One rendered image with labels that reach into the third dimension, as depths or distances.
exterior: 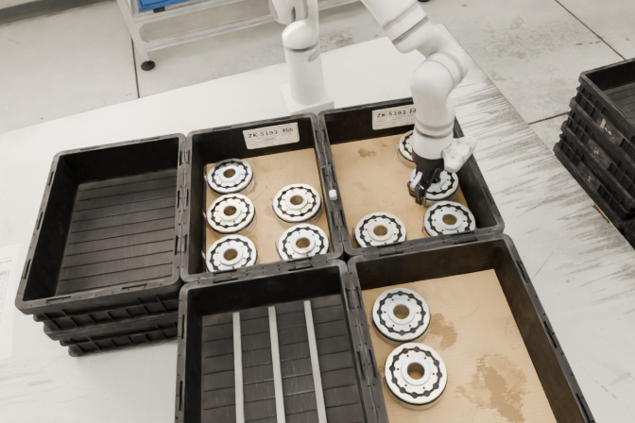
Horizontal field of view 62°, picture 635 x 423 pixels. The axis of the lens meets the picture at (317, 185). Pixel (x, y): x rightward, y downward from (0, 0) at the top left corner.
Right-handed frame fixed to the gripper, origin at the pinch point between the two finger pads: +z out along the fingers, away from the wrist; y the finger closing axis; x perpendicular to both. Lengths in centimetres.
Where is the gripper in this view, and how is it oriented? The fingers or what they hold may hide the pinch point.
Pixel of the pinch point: (426, 191)
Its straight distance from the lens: 115.7
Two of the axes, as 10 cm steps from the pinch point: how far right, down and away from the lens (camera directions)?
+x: 7.9, 4.2, -4.4
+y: -6.0, 6.4, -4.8
